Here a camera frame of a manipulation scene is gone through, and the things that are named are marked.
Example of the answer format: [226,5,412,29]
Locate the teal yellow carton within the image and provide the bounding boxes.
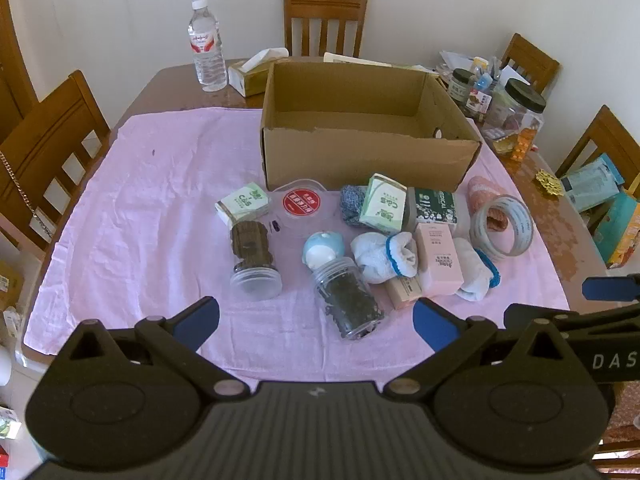
[602,192,640,268]

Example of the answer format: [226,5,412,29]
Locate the green sponge pad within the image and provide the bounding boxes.
[322,51,393,68]

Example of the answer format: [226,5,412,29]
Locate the pink box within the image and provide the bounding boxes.
[414,222,463,297]

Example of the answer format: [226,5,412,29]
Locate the pink knit sock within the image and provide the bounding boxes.
[467,176,516,233]

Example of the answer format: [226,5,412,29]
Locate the small jar dark lid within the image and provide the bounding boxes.
[447,68,476,106]

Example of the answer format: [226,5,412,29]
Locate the clear jar dark tea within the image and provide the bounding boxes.
[312,256,386,342]

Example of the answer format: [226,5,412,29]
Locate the blue knit sock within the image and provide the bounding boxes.
[340,184,373,228]

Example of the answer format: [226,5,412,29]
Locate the clear tape roll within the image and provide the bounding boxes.
[469,195,535,261]

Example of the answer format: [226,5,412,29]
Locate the clear plastic water bottle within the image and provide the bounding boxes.
[187,0,227,92]

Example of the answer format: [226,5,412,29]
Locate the pink patterned cloth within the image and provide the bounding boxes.
[597,382,640,471]

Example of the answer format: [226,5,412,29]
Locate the white sock blue trim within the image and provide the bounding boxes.
[452,237,501,303]
[350,232,418,286]

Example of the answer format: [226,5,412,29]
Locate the small beige box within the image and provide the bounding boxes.
[384,276,423,311]

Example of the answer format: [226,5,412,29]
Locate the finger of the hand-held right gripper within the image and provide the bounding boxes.
[504,301,640,336]
[582,274,640,303]

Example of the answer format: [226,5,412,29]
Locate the metal chain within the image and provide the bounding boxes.
[0,152,56,238]

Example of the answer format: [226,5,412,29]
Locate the large glass jar black lid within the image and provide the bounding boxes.
[482,79,547,156]

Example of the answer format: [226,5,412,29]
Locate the gold coaster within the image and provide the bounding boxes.
[535,170,566,202]

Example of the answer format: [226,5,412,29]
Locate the small green white box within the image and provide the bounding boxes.
[215,185,273,226]

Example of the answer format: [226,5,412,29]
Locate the brown wooden furniture piece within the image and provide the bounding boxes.
[0,0,38,131]

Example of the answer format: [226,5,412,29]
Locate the brown cardboard box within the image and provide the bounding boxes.
[260,60,483,193]

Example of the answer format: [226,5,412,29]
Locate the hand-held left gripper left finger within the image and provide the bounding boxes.
[57,296,248,403]

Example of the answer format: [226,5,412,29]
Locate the teal packets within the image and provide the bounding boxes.
[560,154,626,213]

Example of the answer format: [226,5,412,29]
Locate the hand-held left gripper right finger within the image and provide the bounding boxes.
[382,296,583,401]

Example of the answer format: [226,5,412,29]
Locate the tissue box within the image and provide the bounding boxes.
[227,47,291,97]

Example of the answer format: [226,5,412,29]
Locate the orange blister pack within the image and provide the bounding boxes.
[510,127,543,163]

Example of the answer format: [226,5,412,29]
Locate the clear jar brown contents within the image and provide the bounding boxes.
[229,220,283,301]

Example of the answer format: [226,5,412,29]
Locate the dark green pack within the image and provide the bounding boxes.
[405,186,471,236]

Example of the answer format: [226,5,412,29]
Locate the small bottle blue cap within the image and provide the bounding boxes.
[467,72,496,121]

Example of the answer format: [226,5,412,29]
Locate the large green white box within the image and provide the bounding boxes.
[357,173,408,234]

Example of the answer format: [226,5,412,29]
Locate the round clear container red label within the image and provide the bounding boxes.
[270,180,335,241]

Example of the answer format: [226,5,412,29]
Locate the blue white round toy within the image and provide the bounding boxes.
[302,230,346,271]

